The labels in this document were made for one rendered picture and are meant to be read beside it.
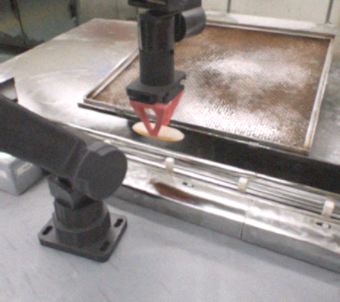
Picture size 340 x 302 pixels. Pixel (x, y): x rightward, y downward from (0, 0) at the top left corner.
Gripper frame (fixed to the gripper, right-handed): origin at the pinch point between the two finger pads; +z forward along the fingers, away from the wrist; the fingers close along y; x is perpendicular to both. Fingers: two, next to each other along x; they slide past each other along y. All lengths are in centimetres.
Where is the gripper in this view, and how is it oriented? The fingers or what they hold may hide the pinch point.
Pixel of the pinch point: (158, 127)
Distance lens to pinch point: 62.6
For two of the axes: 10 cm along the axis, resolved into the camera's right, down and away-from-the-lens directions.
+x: -9.0, -2.2, 3.7
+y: 4.3, -4.8, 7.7
